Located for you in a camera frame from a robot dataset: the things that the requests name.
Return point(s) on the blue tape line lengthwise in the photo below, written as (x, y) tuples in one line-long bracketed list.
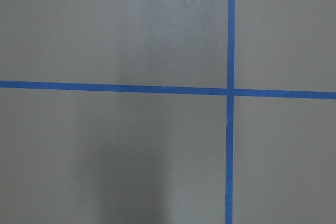
[(230, 113)]

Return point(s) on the blue tape line crosswise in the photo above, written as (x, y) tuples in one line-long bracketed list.
[(168, 90)]

